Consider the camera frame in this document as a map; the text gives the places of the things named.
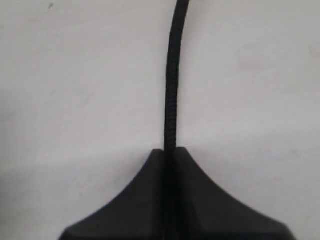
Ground black cord with knot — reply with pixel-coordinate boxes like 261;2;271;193
162;0;192;153

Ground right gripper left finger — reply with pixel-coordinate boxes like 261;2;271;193
60;149;165;240

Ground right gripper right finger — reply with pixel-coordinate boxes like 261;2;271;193
174;147;293;240

